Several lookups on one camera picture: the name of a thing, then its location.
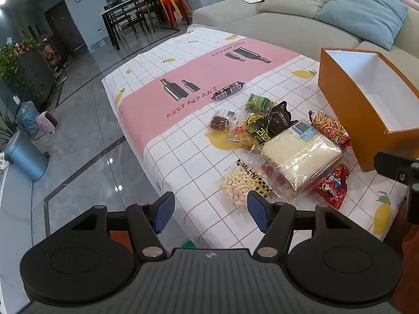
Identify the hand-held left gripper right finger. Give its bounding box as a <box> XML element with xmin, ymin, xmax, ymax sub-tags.
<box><xmin>247</xmin><ymin>190</ymin><xmax>348</xmax><ymax>260</ymax></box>

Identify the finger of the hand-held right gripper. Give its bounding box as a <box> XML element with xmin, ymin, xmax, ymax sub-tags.
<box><xmin>374</xmin><ymin>152</ymin><xmax>419</xmax><ymax>223</ymax></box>

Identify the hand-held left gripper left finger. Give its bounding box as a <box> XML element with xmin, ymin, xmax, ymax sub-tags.
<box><xmin>70</xmin><ymin>191</ymin><xmax>175</xmax><ymax>260</ymax></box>

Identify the clear pastel puff packet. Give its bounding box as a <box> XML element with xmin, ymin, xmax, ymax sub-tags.
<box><xmin>219</xmin><ymin>160</ymin><xmax>274</xmax><ymax>208</ymax></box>

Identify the red cartoon snack packet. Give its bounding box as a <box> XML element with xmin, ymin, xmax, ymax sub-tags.
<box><xmin>311</xmin><ymin>164</ymin><xmax>351</xmax><ymax>210</ymax></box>

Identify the potato stick packet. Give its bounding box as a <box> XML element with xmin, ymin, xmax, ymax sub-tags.
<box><xmin>308</xmin><ymin>109</ymin><xmax>351</xmax><ymax>147</ymax></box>

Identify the orange cardboard box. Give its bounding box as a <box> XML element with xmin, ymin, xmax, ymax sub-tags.
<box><xmin>318</xmin><ymin>47</ymin><xmax>419</xmax><ymax>173</ymax></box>

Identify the yellow waffle packet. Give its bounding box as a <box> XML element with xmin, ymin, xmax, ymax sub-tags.
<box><xmin>227</xmin><ymin>118</ymin><xmax>262</xmax><ymax>149</ymax></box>

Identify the black yellow snack packet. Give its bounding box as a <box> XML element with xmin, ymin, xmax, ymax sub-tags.
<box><xmin>245</xmin><ymin>113</ymin><xmax>274</xmax><ymax>144</ymax></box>

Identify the dark brown shiny packet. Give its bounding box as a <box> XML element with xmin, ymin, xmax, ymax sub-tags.
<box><xmin>267</xmin><ymin>101</ymin><xmax>299</xmax><ymax>134</ymax></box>

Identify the chocolate cake packet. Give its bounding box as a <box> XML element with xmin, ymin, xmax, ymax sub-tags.
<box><xmin>208</xmin><ymin>109</ymin><xmax>238</xmax><ymax>131</ymax></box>

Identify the green snack packet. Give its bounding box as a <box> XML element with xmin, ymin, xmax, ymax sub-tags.
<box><xmin>245</xmin><ymin>93</ymin><xmax>274</xmax><ymax>112</ymax></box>

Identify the dark red sausage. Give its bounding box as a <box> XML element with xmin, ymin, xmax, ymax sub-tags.
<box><xmin>211</xmin><ymin>81</ymin><xmax>246</xmax><ymax>101</ymax></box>

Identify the pink white checked tablecloth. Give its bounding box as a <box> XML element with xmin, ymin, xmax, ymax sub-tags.
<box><xmin>101</xmin><ymin>24</ymin><xmax>408</xmax><ymax>251</ymax></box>

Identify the pink space heater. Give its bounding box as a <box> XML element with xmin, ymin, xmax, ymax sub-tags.
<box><xmin>36</xmin><ymin>111</ymin><xmax>59</xmax><ymax>136</ymax></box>

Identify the blue grey trash can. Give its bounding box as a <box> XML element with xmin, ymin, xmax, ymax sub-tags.
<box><xmin>5</xmin><ymin>131</ymin><xmax>49</xmax><ymax>181</ymax></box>

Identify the light blue pillow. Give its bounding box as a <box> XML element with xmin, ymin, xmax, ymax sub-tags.
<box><xmin>317</xmin><ymin>0</ymin><xmax>409</xmax><ymax>51</ymax></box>

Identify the green houseplant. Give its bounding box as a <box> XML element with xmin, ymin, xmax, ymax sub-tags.
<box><xmin>0</xmin><ymin>111</ymin><xmax>17</xmax><ymax>148</ymax></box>

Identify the grey fabric sofa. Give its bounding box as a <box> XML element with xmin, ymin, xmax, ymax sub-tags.
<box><xmin>192</xmin><ymin>0</ymin><xmax>419</xmax><ymax>72</ymax></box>

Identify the dark grey cabinet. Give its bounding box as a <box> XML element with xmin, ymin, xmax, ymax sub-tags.
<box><xmin>16</xmin><ymin>49</ymin><xmax>56</xmax><ymax>112</ymax></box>

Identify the cluttered shoe rack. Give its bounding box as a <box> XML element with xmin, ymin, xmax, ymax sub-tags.
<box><xmin>42</xmin><ymin>36</ymin><xmax>71</xmax><ymax>76</ymax></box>

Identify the dark dining chair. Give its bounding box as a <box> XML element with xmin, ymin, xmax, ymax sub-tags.
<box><xmin>136</xmin><ymin>0</ymin><xmax>161</xmax><ymax>35</ymax></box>
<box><xmin>109</xmin><ymin>11</ymin><xmax>136</xmax><ymax>41</ymax></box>

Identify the red plastic stool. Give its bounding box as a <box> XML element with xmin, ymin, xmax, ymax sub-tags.
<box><xmin>159</xmin><ymin>0</ymin><xmax>192</xmax><ymax>28</ymax></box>

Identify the dark dining table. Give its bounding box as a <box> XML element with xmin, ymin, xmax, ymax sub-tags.
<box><xmin>98</xmin><ymin>0</ymin><xmax>164</xmax><ymax>51</ymax></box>

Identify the dark entrance door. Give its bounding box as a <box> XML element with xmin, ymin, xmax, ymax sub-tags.
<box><xmin>44</xmin><ymin>0</ymin><xmax>86</xmax><ymax>56</ymax></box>

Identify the leafy green vine plant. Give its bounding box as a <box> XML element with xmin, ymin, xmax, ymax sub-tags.
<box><xmin>0</xmin><ymin>37</ymin><xmax>43</xmax><ymax>99</ymax></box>

